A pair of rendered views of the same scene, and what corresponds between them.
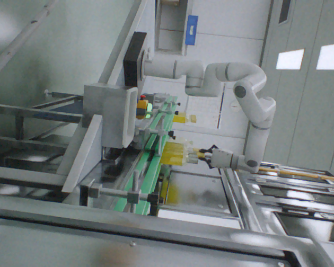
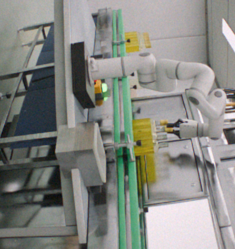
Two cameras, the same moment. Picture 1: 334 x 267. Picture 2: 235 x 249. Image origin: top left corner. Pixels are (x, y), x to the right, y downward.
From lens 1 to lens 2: 0.85 m
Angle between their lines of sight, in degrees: 27
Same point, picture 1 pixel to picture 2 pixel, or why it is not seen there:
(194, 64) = (142, 63)
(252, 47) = not seen: outside the picture
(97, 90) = (68, 154)
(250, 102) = (204, 108)
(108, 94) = (78, 154)
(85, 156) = (82, 213)
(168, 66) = (116, 70)
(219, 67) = (169, 70)
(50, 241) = not seen: outside the picture
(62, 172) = (70, 224)
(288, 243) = not seen: outside the picture
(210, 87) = (164, 87)
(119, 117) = (93, 167)
